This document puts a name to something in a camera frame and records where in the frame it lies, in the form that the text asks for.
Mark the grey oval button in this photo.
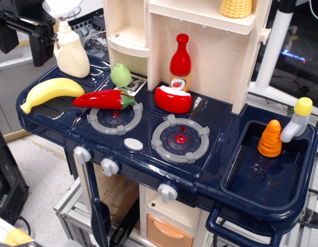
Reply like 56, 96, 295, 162
123, 138, 144, 151

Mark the white pole stand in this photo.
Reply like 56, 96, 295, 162
250, 10, 318, 116

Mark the grey left stove knob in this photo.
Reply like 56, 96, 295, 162
74, 146, 92, 164

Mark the yellow toy at corner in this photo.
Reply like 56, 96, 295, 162
3, 228, 32, 246

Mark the aluminium frame table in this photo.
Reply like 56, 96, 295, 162
53, 177, 149, 247

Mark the navy toy sink basin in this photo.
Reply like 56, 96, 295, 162
221, 121, 318, 210

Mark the grey left stove burner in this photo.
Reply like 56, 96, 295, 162
87, 102, 143, 135

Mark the grey middle stove knob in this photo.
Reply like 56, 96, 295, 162
100, 158, 119, 177

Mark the cream toy kitchen shelf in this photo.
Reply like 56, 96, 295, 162
103, 1, 271, 114

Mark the cream detergent bottle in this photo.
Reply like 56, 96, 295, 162
54, 21, 90, 78

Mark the yellow toy banana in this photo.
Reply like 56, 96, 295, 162
21, 78, 85, 114

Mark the navy towel rail handle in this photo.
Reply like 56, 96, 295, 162
206, 208, 283, 246

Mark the grey toy faucet yellow cap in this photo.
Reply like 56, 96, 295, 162
280, 97, 313, 143

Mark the orange toy carrot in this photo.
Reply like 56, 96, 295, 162
258, 119, 282, 157

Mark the black computer case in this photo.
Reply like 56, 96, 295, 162
0, 131, 29, 224

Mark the red ketchup bottle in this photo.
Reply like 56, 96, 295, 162
169, 33, 191, 92

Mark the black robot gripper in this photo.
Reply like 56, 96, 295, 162
0, 1, 56, 67

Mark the navy hanging spoon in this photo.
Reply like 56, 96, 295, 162
85, 161, 111, 247

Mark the yellow toy corn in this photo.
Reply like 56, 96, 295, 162
220, 0, 252, 18

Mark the orange toy drawer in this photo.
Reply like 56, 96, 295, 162
146, 214, 193, 247

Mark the grey stove knob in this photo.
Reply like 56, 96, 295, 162
157, 184, 178, 203
100, 158, 119, 177
74, 146, 92, 164

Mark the grey right stove knob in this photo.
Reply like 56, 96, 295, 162
157, 184, 178, 203

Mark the grey right stove burner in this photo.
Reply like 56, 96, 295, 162
151, 114, 210, 164

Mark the red toy cheese wedge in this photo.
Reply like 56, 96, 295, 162
154, 85, 192, 114

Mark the grey stove burner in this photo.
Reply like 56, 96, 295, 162
151, 114, 210, 164
87, 102, 143, 135

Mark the red toy chili pepper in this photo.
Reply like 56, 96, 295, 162
73, 90, 135, 110

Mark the navy toy kitchen counter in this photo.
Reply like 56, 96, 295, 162
16, 66, 310, 236

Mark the green toy pear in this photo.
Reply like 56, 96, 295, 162
111, 63, 132, 87

